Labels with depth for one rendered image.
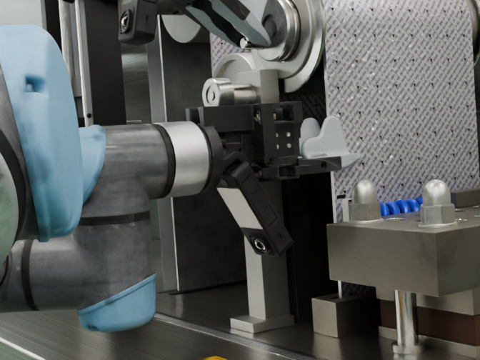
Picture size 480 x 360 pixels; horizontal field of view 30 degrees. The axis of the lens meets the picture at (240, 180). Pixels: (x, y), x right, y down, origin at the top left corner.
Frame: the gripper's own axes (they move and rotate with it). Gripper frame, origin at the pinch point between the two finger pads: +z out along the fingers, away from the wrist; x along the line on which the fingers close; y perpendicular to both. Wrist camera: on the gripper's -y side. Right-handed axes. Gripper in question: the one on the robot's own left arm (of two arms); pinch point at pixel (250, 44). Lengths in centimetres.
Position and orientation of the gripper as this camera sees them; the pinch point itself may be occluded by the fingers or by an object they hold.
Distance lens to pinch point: 104.9
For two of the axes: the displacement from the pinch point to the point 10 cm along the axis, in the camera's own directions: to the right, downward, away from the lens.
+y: 4.9, -8.2, 3.1
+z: 6.9, 5.8, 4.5
